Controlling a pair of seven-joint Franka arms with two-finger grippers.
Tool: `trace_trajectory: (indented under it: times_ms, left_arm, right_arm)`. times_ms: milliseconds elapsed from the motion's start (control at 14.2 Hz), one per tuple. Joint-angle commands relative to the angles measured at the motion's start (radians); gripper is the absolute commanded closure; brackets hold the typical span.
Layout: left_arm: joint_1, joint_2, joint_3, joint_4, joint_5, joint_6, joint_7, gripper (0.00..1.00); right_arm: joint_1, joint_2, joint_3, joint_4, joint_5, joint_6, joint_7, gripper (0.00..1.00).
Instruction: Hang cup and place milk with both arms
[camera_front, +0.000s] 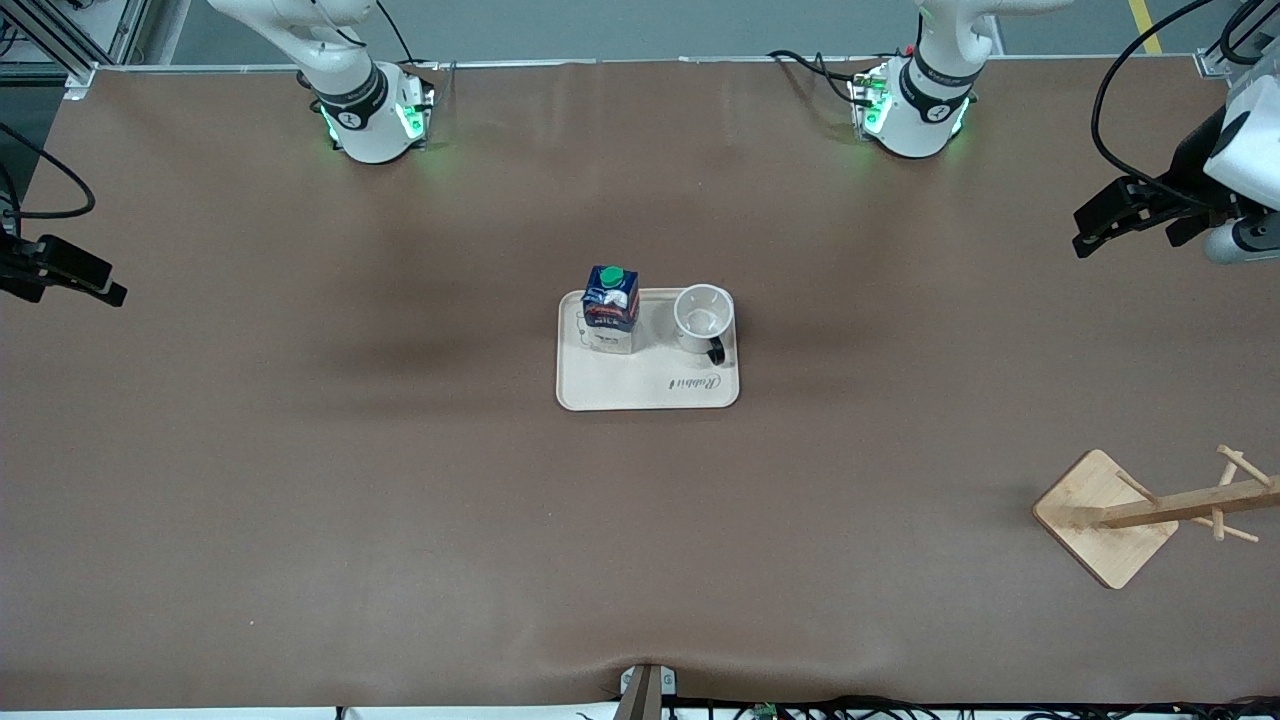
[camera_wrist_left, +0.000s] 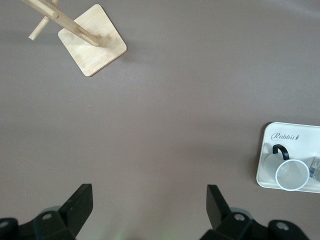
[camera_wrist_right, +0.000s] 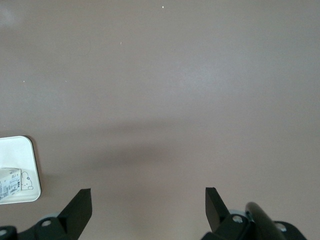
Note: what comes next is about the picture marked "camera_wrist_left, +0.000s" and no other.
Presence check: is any blue Pascual milk carton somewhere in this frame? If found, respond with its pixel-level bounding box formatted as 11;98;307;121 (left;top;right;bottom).
308;156;320;182

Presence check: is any wooden cup rack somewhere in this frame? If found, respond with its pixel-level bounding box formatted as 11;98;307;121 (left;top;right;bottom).
21;0;128;78

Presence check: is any white Rabbit print tray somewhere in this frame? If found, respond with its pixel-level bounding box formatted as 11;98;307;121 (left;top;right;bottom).
255;121;320;194

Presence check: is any white mug with black handle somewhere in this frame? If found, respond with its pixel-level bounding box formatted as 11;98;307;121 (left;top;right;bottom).
262;144;310;192

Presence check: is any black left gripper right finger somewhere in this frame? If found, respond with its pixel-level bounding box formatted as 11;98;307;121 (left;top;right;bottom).
201;184;308;240

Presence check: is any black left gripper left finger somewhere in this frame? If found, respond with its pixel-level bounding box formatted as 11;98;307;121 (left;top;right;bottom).
0;183;94;240

